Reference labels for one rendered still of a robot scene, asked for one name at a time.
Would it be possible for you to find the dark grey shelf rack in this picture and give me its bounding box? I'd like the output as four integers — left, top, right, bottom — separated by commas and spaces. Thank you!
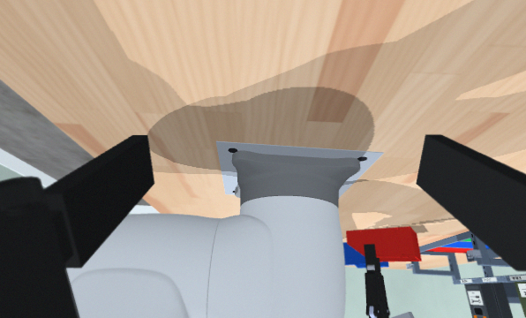
406, 231, 526, 304

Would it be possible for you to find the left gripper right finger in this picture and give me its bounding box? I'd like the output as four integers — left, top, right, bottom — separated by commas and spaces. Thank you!
416, 134, 526, 271

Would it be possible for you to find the red bin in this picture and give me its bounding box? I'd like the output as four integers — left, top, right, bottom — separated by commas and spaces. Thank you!
346, 226, 422, 261

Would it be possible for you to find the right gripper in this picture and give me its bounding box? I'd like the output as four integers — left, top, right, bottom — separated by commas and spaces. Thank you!
364, 244, 390, 318

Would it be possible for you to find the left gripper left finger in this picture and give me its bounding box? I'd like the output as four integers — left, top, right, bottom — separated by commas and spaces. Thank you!
0, 135, 154, 318

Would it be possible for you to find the blue bin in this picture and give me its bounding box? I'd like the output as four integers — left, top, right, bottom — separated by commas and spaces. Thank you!
343, 242, 389, 268

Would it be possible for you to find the dark green case with orange latches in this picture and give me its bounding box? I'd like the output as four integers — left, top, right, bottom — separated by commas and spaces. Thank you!
514, 281, 526, 318

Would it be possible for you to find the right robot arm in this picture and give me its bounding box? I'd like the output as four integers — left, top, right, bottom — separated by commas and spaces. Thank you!
391, 312, 414, 318

